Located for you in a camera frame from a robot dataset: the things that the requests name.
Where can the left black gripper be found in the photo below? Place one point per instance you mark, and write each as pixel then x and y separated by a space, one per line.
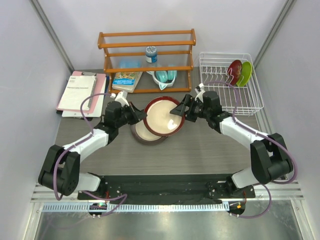
pixel 139 114

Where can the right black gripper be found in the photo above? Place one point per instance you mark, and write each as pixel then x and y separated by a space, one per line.
pixel 187 101

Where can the brown rimmed cream plate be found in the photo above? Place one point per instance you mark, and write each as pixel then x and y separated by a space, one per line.
pixel 141 134

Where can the red rimmed grey plate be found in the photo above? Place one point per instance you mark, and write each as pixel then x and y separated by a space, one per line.
pixel 159 121

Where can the dark patterned plate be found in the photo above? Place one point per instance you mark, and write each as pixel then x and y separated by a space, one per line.
pixel 234 72

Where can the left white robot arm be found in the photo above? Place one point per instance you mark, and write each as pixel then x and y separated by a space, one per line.
pixel 60 171

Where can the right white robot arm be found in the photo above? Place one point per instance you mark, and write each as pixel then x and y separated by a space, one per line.
pixel 269 157

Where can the orange wooden shelf rack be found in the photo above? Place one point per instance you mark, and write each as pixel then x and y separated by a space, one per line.
pixel 174 53

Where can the blue paperback book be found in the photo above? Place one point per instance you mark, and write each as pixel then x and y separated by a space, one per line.
pixel 126 81

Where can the teal cat ear headphones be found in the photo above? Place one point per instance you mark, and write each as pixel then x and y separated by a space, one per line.
pixel 164 79

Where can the light blue box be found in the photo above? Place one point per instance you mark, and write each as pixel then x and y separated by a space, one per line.
pixel 129 64

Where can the blue lidded jar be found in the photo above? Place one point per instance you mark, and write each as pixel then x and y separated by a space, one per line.
pixel 151 54

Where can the white spiral manual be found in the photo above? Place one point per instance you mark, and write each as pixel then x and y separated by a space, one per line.
pixel 77 89

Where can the green plate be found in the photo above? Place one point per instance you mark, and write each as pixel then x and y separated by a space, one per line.
pixel 245 75

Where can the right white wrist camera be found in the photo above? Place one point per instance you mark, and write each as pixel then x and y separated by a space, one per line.
pixel 199 92

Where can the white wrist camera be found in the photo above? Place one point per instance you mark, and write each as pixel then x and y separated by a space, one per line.
pixel 120 97
pixel 199 92

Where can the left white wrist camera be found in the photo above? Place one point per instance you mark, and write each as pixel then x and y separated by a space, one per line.
pixel 120 97

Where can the white wire dish rack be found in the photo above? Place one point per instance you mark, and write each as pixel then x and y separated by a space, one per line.
pixel 216 74

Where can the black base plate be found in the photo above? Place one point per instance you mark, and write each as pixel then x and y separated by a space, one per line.
pixel 174 186

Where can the white slotted cable duct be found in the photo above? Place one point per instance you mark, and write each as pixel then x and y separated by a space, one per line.
pixel 95 207

